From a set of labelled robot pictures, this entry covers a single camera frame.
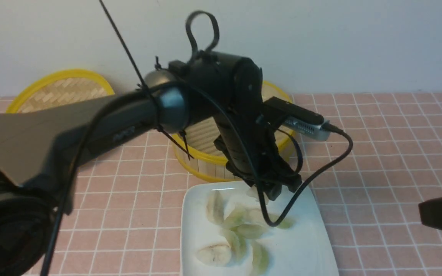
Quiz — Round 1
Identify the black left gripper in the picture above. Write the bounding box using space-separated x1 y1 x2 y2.
214 112 302 200

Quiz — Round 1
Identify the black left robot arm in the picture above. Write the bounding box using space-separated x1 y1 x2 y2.
0 51 302 276

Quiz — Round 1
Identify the green dumpling plate right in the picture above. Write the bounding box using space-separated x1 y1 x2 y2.
269 213 296 229

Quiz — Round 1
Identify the green dumpling plate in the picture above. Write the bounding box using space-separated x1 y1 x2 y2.
236 224 268 240
249 240 270 276
220 229 247 262
269 213 296 229
221 205 247 229

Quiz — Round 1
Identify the pale dumpling plate centre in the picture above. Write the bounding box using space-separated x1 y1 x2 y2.
246 208 269 227

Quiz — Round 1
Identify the green dumpling plate middle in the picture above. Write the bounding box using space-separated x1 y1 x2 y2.
236 224 268 240

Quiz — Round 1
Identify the green dumpling plate centre left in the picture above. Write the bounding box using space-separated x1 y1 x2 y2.
221 205 247 229

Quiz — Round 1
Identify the white square plate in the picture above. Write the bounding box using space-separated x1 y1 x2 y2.
181 181 339 276

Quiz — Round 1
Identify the green dumpling plate lower centre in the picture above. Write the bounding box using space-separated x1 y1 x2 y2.
220 229 247 262

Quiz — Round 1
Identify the green dumpling plate bottom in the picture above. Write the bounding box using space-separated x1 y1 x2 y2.
249 240 270 276

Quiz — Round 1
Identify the white dumpling plate bottom left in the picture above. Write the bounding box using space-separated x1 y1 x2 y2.
195 243 232 267

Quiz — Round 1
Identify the bamboo steamer basket yellow rim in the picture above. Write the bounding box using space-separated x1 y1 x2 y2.
172 80 295 183

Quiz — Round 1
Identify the woven bamboo steamer lid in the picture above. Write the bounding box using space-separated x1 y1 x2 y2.
7 69 114 113

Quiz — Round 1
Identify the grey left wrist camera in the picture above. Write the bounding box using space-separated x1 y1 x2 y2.
262 97 330 141

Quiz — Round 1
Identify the black left camera cable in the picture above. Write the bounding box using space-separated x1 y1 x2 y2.
183 82 354 227

